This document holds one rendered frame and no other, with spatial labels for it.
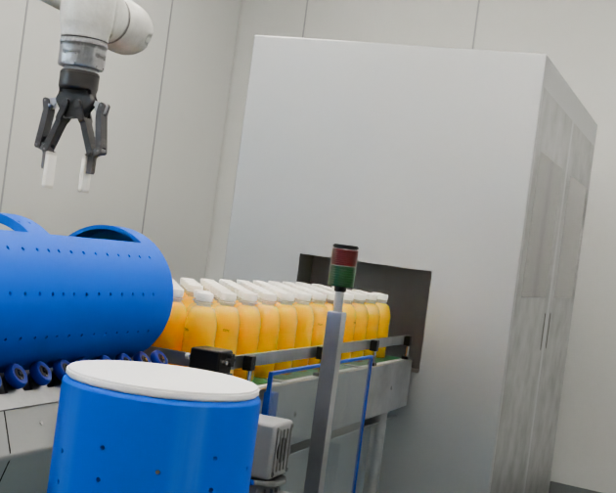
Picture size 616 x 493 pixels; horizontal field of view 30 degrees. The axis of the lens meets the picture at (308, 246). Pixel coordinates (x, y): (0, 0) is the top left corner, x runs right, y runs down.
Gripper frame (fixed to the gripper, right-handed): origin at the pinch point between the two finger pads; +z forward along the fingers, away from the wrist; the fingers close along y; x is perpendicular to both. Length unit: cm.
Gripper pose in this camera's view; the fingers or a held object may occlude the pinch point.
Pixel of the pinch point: (66, 175)
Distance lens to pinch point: 222.7
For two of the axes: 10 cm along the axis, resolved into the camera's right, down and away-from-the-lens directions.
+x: 3.4, 0.4, 9.4
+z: -1.3, 9.9, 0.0
